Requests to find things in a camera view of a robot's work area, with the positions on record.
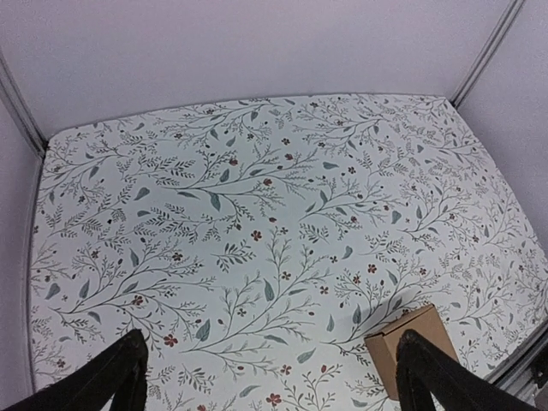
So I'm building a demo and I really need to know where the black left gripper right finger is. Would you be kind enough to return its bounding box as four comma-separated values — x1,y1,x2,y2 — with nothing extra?
396,330,535,411

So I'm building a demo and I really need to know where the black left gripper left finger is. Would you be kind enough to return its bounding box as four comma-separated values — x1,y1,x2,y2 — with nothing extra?
8,329,149,410

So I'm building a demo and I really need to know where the aluminium frame post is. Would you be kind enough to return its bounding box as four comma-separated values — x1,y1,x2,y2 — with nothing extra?
450,0,526,110
0,53,48,159

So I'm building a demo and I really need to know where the floral patterned table mat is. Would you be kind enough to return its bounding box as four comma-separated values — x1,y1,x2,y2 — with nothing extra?
30,94,547,410

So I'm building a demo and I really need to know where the left aluminium frame post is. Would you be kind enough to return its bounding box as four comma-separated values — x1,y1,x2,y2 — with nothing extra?
0,53,48,159

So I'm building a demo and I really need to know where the right aluminium frame post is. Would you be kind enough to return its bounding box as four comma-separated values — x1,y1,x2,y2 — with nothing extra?
450,0,526,110

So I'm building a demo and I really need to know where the brown cardboard box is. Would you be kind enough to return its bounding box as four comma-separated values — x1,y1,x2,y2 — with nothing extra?
365,304,458,401

